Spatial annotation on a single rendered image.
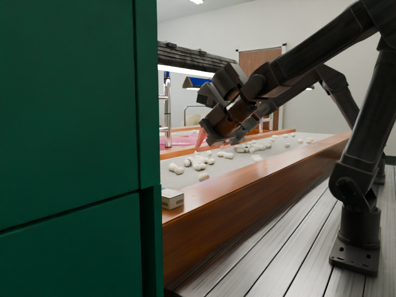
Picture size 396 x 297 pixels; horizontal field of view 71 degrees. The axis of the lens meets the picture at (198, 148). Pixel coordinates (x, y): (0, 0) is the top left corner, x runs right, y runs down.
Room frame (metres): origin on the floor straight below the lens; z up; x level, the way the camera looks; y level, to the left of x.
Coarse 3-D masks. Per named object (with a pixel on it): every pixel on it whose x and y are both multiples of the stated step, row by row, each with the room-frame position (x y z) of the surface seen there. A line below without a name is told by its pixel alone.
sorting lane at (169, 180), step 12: (240, 144) 1.35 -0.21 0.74; (276, 144) 1.35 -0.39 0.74; (300, 144) 1.35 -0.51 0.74; (180, 156) 1.02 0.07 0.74; (192, 156) 1.03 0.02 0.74; (204, 156) 1.03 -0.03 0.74; (216, 156) 1.03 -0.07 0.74; (240, 156) 1.03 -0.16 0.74; (264, 156) 1.03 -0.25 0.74; (168, 168) 0.83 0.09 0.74; (192, 168) 0.83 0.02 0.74; (216, 168) 0.83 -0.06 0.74; (228, 168) 0.83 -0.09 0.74; (168, 180) 0.69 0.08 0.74; (180, 180) 0.69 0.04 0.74; (192, 180) 0.69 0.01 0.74
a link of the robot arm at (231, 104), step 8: (232, 96) 0.66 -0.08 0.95; (240, 96) 0.63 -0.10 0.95; (232, 104) 0.64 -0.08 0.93; (240, 104) 0.62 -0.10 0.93; (248, 104) 0.62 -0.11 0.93; (256, 104) 0.64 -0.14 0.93; (232, 112) 0.64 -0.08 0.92; (240, 112) 0.63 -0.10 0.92; (248, 112) 0.63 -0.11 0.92; (240, 120) 0.64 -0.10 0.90
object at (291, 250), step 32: (320, 192) 0.81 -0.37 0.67; (384, 192) 0.81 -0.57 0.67; (256, 224) 0.58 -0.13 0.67; (288, 224) 0.58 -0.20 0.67; (320, 224) 0.58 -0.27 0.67; (384, 224) 0.58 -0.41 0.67; (224, 256) 0.45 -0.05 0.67; (256, 256) 0.45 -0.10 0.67; (288, 256) 0.45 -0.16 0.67; (320, 256) 0.45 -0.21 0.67; (384, 256) 0.45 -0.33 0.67; (192, 288) 0.36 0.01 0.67; (224, 288) 0.36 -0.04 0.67; (256, 288) 0.36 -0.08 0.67; (288, 288) 0.36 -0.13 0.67; (320, 288) 0.36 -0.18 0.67; (352, 288) 0.36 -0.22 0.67; (384, 288) 0.36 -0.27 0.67
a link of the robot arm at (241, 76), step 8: (232, 64) 0.66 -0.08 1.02; (216, 72) 0.67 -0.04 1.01; (224, 72) 0.66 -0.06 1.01; (232, 72) 0.65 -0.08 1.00; (240, 72) 0.66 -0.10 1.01; (216, 80) 0.67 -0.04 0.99; (224, 80) 0.65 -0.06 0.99; (232, 80) 0.65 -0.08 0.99; (240, 80) 0.63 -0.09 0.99; (248, 80) 0.59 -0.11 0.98; (256, 80) 0.58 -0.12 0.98; (264, 80) 0.57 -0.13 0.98; (216, 88) 0.68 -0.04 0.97; (224, 88) 0.65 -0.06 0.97; (232, 88) 0.64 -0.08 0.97; (240, 88) 0.61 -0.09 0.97; (248, 88) 0.59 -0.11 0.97; (256, 88) 0.58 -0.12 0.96; (224, 96) 0.65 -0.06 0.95; (248, 96) 0.60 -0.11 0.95
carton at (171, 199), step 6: (162, 192) 0.45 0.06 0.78; (168, 192) 0.45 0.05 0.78; (174, 192) 0.45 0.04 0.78; (180, 192) 0.45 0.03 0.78; (162, 198) 0.43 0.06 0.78; (168, 198) 0.42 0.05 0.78; (174, 198) 0.43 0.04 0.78; (180, 198) 0.44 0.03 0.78; (162, 204) 0.43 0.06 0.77; (168, 204) 0.42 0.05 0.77; (174, 204) 0.43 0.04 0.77; (180, 204) 0.44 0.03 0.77
